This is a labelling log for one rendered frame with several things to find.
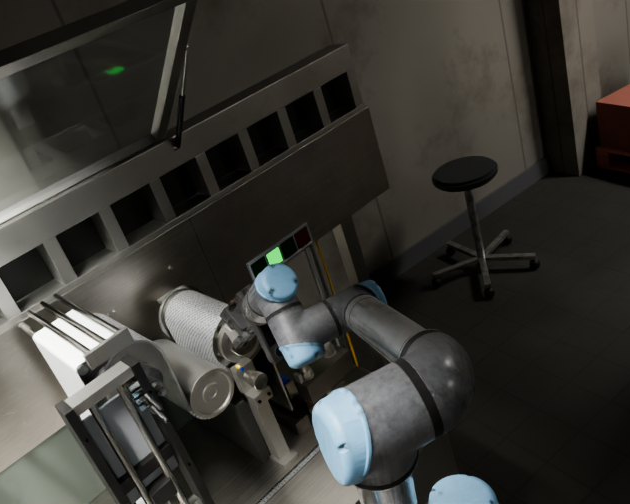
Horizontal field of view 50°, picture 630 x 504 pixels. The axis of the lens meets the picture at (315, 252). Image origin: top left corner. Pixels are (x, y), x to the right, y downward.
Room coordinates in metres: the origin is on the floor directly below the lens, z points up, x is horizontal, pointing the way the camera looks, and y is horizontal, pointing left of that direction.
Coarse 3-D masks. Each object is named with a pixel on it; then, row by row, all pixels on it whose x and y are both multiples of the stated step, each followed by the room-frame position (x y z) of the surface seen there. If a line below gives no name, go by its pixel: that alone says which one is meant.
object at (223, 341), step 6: (222, 330) 1.32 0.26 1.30; (222, 336) 1.31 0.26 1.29; (222, 342) 1.31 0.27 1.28; (258, 342) 1.36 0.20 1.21; (222, 348) 1.31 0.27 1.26; (228, 348) 1.32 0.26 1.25; (222, 354) 1.31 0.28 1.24; (228, 354) 1.31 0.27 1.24; (234, 354) 1.32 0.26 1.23; (246, 354) 1.34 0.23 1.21; (252, 354) 1.34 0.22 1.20; (234, 360) 1.32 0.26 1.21
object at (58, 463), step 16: (160, 400) 1.53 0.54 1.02; (176, 416) 1.55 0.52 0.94; (192, 416) 1.57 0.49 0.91; (64, 432) 1.39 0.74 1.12; (48, 448) 1.36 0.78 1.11; (64, 448) 1.38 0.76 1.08; (80, 448) 1.40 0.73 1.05; (16, 464) 1.32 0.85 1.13; (32, 464) 1.34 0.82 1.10; (48, 464) 1.35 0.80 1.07; (64, 464) 1.37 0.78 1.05; (80, 464) 1.39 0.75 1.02; (0, 480) 1.29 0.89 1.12; (16, 480) 1.31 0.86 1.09; (32, 480) 1.33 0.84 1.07; (48, 480) 1.34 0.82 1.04; (64, 480) 1.36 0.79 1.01; (80, 480) 1.38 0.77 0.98; (96, 480) 1.39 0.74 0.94; (0, 496) 1.28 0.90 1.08; (16, 496) 1.30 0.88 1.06; (32, 496) 1.31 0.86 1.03; (48, 496) 1.33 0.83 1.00; (64, 496) 1.35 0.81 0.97; (80, 496) 1.36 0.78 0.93; (96, 496) 1.38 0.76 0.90
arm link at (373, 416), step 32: (352, 384) 0.71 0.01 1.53; (384, 384) 0.68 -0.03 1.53; (416, 384) 0.67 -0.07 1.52; (320, 416) 0.68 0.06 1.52; (352, 416) 0.65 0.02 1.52; (384, 416) 0.65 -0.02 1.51; (416, 416) 0.64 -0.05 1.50; (320, 448) 0.70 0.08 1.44; (352, 448) 0.63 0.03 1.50; (384, 448) 0.63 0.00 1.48; (416, 448) 0.65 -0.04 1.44; (352, 480) 0.62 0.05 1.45; (384, 480) 0.64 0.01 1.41
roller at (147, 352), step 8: (136, 344) 1.22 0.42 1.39; (144, 344) 1.23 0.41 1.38; (120, 352) 1.20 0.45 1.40; (128, 352) 1.21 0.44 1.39; (136, 352) 1.22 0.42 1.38; (144, 352) 1.23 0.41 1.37; (152, 352) 1.24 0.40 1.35; (160, 352) 1.25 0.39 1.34; (112, 360) 1.19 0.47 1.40; (144, 360) 1.22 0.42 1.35; (152, 360) 1.23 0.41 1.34; (160, 360) 1.24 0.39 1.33; (160, 368) 1.24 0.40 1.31; (112, 392) 1.17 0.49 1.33
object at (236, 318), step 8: (248, 288) 1.22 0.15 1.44; (240, 296) 1.20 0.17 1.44; (232, 304) 1.25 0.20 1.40; (240, 304) 1.21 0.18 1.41; (224, 312) 1.25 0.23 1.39; (232, 312) 1.23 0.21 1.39; (240, 312) 1.22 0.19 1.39; (224, 320) 1.25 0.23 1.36; (232, 320) 1.22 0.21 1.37; (240, 320) 1.22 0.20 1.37; (248, 320) 1.17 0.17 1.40; (240, 328) 1.21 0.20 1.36; (248, 328) 1.20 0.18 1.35; (240, 336) 1.22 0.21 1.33; (248, 336) 1.20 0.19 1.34
